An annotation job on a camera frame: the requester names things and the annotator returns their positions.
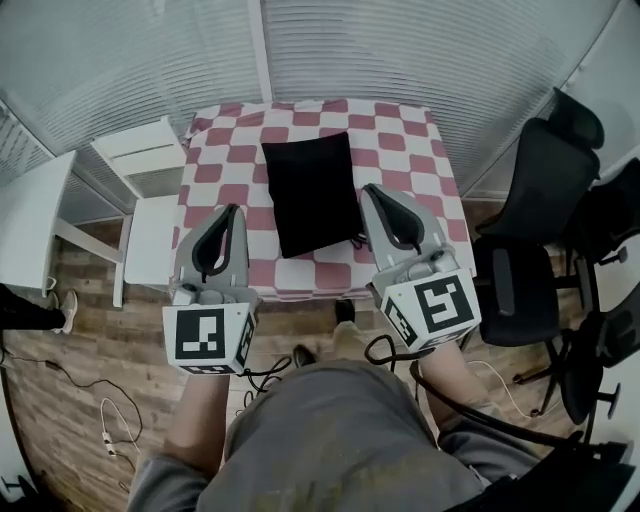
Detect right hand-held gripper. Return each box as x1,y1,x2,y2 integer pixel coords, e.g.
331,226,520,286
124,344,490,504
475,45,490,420
359,182,483,355

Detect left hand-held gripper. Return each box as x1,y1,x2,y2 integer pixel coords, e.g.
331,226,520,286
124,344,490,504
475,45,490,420
161,202,262,377

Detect black fabric bag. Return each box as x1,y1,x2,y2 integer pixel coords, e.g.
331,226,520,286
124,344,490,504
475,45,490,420
260,130,366,261

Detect person's left forearm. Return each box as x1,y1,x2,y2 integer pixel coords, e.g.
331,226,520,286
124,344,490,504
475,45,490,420
163,372,235,475

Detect person's right forearm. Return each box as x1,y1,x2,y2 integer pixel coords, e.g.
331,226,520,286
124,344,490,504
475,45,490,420
416,343,495,432

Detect white chair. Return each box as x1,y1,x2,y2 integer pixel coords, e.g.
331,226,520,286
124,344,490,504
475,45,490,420
89,114,187,310

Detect red white checkered tablecloth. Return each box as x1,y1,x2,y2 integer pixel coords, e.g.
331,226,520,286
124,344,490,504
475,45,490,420
172,98,474,305

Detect person's right black shoe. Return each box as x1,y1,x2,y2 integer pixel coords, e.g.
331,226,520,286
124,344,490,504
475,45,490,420
332,298,357,325

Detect person's black shoe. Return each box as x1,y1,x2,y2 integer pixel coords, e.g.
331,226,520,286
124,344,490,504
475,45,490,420
291,343,317,370
332,298,357,325

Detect person's khaki trousers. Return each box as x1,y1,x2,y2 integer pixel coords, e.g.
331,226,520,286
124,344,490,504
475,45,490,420
331,319,367,362

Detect black office chair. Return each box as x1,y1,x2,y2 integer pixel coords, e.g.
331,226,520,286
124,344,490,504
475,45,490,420
546,156,640,430
471,86,607,350

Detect person's left black shoe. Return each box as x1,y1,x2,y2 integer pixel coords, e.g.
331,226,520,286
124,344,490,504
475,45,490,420
291,343,317,370

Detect white table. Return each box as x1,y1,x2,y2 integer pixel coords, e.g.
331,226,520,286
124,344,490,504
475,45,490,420
0,148,125,300

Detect person's grey shirt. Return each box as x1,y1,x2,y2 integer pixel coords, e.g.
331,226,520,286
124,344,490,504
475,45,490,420
127,359,552,512

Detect thin black looped cable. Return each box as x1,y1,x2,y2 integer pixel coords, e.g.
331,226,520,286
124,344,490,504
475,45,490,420
241,353,295,397
363,333,437,375

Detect thin white floor cable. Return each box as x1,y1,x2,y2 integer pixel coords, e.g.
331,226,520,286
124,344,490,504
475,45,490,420
466,358,545,420

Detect long black floor cable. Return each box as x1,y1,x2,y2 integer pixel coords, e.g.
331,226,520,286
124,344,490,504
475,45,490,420
0,348,145,437

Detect white cable with power strip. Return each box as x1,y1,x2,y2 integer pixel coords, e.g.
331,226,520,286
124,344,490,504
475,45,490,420
98,396,145,460

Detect thick black cable bundle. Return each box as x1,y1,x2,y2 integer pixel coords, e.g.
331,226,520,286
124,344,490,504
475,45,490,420
408,358,627,452

